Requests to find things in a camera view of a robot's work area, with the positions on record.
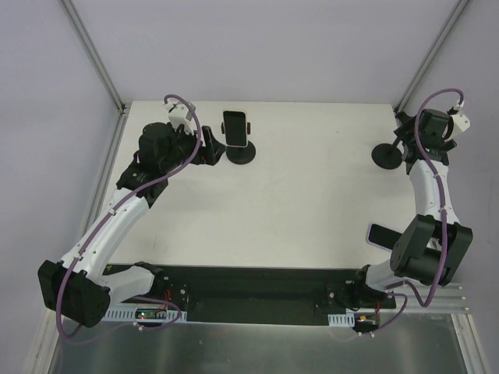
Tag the black phone stand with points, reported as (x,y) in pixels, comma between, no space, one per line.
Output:
(241,155)
(387,155)

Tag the white cable duct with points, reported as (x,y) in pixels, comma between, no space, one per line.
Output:
(143,315)
(341,320)

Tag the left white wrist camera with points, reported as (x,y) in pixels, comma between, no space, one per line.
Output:
(180,116)

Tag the right white cable duct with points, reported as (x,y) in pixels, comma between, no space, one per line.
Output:
(341,320)

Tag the aluminium frame post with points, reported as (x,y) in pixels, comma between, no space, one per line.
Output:
(443,36)
(92,54)

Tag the left white cable duct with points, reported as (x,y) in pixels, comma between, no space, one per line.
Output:
(143,315)

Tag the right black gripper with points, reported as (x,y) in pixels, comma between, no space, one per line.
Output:
(407,135)

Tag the left aluminium frame post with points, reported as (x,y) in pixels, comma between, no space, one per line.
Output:
(92,54)

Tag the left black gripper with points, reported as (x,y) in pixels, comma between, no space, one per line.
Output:
(205,146)

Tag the black phone lilac case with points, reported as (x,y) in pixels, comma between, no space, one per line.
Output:
(382,237)

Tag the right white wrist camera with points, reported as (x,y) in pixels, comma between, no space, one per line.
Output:
(460,122)

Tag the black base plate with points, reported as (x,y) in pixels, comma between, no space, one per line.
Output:
(277,296)

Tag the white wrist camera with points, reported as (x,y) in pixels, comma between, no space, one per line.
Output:
(180,116)
(460,122)

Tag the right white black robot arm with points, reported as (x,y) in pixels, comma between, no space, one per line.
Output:
(435,242)

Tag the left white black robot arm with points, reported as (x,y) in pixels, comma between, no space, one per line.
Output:
(76,286)

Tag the right aluminium frame post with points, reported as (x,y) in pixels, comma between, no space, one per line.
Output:
(443,36)

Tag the black phone cream case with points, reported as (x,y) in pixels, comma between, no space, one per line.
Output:
(235,128)

